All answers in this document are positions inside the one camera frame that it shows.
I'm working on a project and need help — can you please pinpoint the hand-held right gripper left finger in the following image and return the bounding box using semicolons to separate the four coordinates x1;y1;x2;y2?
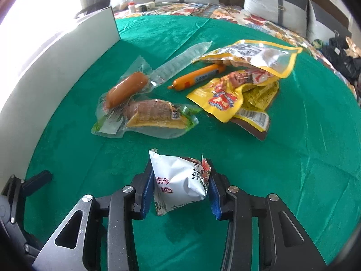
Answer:
32;158;155;271

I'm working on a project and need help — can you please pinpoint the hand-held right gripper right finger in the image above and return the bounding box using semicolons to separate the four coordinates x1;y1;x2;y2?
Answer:
205;159;328;271

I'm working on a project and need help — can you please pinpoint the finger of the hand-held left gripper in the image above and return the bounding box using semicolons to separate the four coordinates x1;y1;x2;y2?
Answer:
0;170;53;226

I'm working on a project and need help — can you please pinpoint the white snack packet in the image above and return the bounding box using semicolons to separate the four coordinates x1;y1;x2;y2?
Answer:
148;148;213;217

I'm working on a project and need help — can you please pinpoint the brown meat vacuum packet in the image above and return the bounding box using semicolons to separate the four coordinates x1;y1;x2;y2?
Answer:
91;99;202;139

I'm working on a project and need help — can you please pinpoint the yellow barcode snack packet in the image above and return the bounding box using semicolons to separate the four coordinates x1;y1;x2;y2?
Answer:
231;80;280;142

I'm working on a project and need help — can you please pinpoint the yellow cartoon snack packet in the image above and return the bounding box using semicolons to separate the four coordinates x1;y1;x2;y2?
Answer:
186;70;280;123

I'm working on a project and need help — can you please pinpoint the sausage in clear packet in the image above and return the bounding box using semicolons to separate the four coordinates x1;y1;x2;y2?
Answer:
97;56;158;119

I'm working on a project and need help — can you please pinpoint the orange sausage stick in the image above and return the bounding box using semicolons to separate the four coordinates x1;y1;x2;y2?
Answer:
168;63;227;91

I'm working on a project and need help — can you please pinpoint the white board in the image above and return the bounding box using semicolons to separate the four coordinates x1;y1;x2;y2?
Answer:
0;6;120;115

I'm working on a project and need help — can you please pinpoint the long clear empty wrapper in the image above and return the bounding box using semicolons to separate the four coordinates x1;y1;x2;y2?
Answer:
149;41;213;87

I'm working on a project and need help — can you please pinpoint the yellow-edged clear bag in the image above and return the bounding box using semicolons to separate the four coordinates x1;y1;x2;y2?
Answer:
196;40;303;79

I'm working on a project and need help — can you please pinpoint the black bag pile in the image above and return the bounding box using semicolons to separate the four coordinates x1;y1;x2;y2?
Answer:
321;37;361;83

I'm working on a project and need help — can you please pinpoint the tan crumpled paper bag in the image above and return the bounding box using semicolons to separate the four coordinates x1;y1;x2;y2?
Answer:
345;37;361;59

